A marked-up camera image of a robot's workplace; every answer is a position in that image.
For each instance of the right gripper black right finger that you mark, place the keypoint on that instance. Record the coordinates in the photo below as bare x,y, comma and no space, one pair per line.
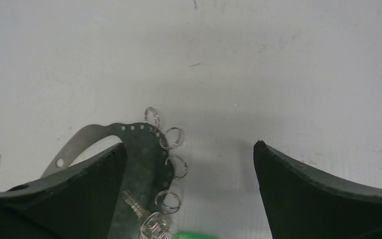
303,202

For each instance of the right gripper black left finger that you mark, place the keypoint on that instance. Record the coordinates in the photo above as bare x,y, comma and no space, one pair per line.
75,203

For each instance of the large wire keyring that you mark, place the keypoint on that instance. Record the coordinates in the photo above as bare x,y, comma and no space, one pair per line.
149,169

